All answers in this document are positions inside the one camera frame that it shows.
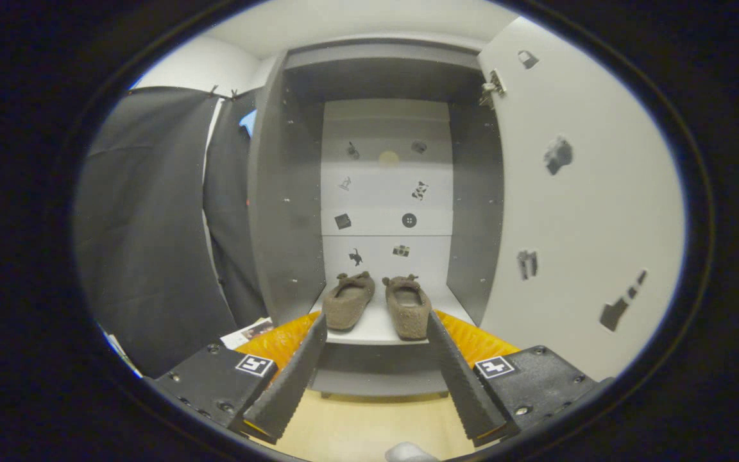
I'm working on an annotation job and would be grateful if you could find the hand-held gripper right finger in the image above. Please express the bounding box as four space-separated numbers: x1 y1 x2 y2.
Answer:
426 310 614 448

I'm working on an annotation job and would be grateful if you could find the white book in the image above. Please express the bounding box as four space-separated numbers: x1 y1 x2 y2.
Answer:
221 318 275 350

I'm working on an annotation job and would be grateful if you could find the brown fuzzy shoe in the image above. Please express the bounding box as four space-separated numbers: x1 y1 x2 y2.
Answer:
321 271 376 332
382 275 432 341

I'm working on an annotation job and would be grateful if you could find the dark grey shoe cabinet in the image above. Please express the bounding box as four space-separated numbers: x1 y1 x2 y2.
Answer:
248 37 505 398

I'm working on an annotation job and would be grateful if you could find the black backdrop cloth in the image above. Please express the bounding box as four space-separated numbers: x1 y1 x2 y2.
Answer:
74 85 268 379

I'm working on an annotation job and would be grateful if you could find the metal door hinge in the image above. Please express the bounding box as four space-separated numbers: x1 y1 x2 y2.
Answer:
480 69 508 107

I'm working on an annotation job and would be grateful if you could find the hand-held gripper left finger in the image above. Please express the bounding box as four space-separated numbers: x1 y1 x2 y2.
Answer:
151 312 328 445

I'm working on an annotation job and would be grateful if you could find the white shoe cabinet door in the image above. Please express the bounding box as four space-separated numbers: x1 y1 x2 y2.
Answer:
477 16 688 382

